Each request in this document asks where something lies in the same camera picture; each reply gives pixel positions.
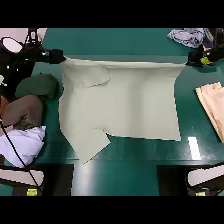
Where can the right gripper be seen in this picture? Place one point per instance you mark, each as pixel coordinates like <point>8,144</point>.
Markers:
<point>195,58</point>

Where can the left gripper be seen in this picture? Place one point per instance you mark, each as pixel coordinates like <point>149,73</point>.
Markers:
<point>57,56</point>

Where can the pale green T-shirt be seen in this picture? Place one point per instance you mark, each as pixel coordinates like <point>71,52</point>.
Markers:
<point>126,103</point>

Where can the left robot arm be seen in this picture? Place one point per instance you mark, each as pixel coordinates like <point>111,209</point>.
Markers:
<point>20,50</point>

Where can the pale blue garment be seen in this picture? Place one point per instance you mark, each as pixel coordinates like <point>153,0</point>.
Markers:
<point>186,36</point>

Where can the black garment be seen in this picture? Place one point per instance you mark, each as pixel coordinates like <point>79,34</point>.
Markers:
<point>218,35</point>
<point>15,75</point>

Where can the dark green garment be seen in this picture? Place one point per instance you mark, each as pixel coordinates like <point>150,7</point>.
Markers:
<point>38,85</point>

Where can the beige garment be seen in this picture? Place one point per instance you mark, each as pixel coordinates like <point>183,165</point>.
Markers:
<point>215,106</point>

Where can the white garment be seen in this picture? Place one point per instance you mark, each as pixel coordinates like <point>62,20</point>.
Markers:
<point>23,143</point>

